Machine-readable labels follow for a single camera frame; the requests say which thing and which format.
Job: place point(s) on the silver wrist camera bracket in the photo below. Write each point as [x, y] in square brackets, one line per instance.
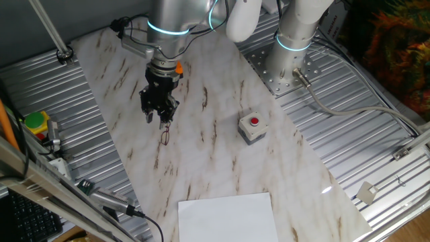
[136, 47]

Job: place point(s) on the black keyboard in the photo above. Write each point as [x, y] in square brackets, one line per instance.
[30, 222]

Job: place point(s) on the small white adhesive mount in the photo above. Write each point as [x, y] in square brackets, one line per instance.
[367, 193]

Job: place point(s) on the aluminium profile beam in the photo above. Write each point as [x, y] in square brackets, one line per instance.
[50, 181]

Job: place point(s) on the colourful patterned cloth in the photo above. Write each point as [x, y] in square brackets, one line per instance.
[396, 50]

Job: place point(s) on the dark red framed glasses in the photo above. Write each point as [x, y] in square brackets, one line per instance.
[165, 136]

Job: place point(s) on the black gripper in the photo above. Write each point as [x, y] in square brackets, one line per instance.
[159, 90]

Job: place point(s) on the orange box red mushroom button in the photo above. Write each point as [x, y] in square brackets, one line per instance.
[179, 69]

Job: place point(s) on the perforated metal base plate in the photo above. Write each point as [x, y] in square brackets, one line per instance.
[279, 85]

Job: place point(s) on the marble patterned board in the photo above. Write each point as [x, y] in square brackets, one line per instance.
[218, 161]

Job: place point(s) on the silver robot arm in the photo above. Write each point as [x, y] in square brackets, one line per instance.
[171, 20]

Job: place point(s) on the white paper sheet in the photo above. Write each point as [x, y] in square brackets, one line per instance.
[228, 218]

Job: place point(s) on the orange pole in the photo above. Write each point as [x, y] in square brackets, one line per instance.
[7, 127]

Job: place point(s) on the aluminium corner bracket rail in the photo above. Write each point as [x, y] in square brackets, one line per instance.
[413, 144]

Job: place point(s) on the silver ribbed camera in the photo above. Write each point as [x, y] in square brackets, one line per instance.
[111, 200]

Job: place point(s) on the yellow box green button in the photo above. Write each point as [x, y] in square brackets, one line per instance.
[35, 120]

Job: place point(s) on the white printed carton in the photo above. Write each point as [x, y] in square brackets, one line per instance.
[331, 25]

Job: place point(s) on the grey box small red button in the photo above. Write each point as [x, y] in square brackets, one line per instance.
[252, 129]

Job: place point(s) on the aluminium frame post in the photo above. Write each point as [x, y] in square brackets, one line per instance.
[50, 30]

